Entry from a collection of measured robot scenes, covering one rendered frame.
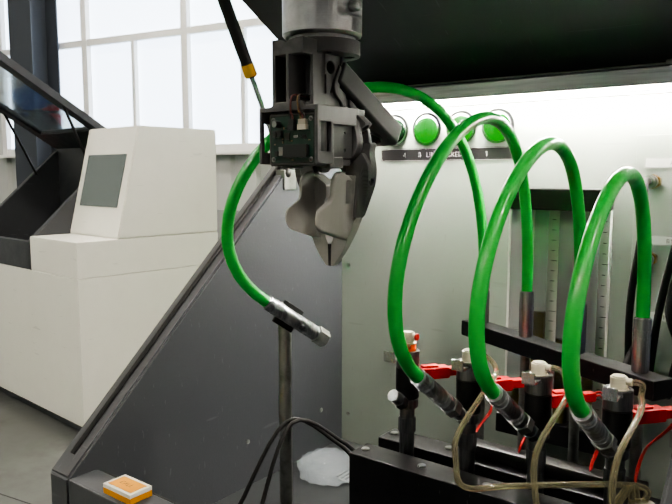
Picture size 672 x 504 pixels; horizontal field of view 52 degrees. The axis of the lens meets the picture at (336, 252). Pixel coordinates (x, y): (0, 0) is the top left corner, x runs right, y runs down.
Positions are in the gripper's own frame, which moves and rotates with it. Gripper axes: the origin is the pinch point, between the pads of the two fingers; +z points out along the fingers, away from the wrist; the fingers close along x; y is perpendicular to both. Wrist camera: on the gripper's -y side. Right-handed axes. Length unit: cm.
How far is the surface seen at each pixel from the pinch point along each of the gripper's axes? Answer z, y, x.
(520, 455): 23.6, -17.2, 12.9
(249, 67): -23.2, -19.8, -31.3
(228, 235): -0.8, 0.3, -15.1
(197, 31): -126, -342, -410
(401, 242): -1.5, 0.5, 8.0
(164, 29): -132, -341, -451
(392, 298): 3.6, 1.9, 8.0
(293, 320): 9.7, -6.8, -11.6
